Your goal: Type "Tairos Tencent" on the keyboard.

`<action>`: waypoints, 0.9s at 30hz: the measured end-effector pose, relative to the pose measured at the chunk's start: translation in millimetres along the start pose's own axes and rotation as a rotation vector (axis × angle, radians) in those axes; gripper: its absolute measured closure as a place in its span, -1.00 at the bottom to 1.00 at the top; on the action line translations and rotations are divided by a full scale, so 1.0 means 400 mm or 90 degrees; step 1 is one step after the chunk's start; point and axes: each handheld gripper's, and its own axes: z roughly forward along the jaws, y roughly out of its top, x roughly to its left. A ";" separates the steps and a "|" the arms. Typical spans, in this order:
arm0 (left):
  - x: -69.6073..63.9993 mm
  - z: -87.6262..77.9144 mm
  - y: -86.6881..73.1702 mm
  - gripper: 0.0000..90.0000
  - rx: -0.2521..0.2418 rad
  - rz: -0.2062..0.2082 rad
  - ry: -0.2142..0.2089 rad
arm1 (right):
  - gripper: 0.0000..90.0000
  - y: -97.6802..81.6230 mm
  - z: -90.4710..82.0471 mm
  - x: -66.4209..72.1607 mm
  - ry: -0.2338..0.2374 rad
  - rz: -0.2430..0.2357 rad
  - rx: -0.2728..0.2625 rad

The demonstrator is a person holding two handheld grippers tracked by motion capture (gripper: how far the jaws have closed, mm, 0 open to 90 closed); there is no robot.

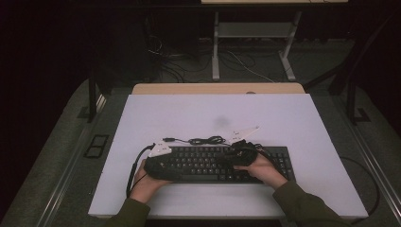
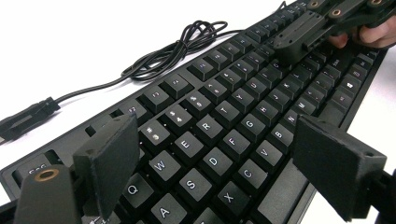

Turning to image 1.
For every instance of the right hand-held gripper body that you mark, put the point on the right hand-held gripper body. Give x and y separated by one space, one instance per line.
242 154

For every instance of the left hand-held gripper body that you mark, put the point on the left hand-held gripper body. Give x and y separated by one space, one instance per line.
157 168

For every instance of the black keyboard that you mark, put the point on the black keyboard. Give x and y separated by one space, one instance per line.
201 165

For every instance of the person's left hand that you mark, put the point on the person's left hand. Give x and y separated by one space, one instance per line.
145 187

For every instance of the person's right hand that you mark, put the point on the person's right hand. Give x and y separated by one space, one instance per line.
265 171

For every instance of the white board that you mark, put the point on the white board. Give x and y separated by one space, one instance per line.
220 110

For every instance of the grey table grommet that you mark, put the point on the grey table grommet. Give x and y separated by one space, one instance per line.
251 92

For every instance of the wooden table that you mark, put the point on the wooden table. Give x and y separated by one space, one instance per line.
189 89

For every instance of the black metal stand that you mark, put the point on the black metal stand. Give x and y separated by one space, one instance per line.
350 101

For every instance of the black floor socket frame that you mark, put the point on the black floor socket frame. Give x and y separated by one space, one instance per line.
96 146

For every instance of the aluminium floor rail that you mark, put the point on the aluminium floor rail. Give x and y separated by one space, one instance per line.
375 170
72 157

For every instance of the white metal desk frame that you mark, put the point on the white metal desk frame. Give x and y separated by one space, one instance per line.
252 30

